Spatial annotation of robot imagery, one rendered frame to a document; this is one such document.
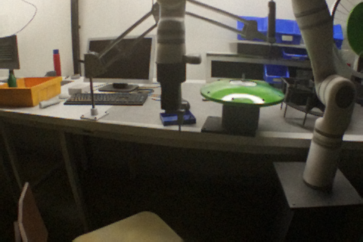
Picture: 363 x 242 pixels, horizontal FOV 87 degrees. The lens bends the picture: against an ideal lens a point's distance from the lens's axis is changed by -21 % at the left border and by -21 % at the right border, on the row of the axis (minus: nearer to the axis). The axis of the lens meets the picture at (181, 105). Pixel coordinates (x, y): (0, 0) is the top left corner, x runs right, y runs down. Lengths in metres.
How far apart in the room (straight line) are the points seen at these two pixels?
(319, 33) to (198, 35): 1.27
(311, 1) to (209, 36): 1.25
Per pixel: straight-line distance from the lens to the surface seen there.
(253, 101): 0.75
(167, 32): 0.57
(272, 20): 1.10
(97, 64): 1.00
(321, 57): 0.67
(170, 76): 0.57
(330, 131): 0.68
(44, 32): 2.45
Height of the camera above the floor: 1.27
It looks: 18 degrees down
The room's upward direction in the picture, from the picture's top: straight up
